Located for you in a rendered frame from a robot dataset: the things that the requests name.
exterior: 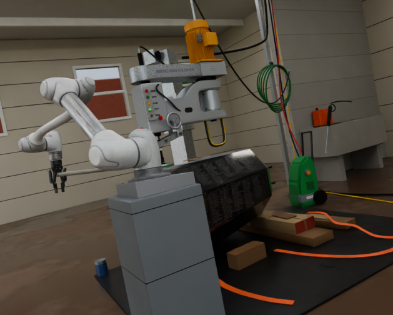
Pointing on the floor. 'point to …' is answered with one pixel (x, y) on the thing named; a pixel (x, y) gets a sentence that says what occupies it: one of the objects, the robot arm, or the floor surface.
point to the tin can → (101, 267)
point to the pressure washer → (304, 180)
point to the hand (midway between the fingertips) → (59, 187)
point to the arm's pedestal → (167, 253)
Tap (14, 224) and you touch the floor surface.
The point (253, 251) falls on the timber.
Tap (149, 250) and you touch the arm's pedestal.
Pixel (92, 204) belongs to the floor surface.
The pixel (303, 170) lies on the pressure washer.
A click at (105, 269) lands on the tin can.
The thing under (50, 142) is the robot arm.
